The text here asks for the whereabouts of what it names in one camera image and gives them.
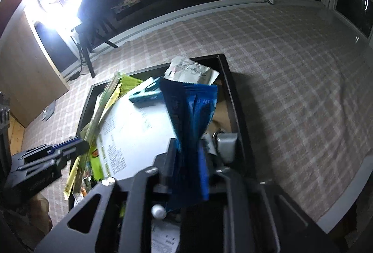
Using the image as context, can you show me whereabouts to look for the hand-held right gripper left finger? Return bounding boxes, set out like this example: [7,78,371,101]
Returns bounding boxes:
[34,139,179,253]

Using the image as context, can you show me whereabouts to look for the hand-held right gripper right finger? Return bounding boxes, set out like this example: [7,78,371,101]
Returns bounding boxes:
[198,140,340,253]

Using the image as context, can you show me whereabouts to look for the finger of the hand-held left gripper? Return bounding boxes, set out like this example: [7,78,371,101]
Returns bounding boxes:
[17,137,84,161]
[57,140,90,168]

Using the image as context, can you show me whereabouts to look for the long yellow packet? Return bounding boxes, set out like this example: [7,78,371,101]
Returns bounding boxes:
[64,72,123,201]

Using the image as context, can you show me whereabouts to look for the dark blue snack packet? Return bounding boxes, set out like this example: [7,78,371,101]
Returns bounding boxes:
[159,76,219,213]

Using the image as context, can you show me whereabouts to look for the black storage box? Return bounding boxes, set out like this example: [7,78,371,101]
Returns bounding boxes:
[68,53,257,253]

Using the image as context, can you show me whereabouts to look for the blue plastic clip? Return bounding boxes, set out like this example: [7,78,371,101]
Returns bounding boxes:
[128,87,161,108]

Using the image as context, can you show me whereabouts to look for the person's left hand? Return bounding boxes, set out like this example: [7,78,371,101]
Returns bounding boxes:
[28,193,53,231]

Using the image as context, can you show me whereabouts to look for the grey flat pouch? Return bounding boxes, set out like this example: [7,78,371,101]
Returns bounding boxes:
[42,100,57,121]

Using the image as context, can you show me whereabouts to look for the large white green box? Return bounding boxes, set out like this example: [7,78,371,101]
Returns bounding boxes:
[90,92,179,182]

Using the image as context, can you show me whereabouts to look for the light wooden panel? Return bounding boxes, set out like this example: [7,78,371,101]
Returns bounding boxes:
[8,118,24,155]

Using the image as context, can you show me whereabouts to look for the green packet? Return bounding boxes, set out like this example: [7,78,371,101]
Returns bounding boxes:
[118,73,145,97]

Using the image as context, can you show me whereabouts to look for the wooden cabinet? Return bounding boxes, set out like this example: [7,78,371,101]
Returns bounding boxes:
[0,8,71,129]

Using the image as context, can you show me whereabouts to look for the white crumpled packet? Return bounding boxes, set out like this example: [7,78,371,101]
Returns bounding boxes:
[164,56,220,86]

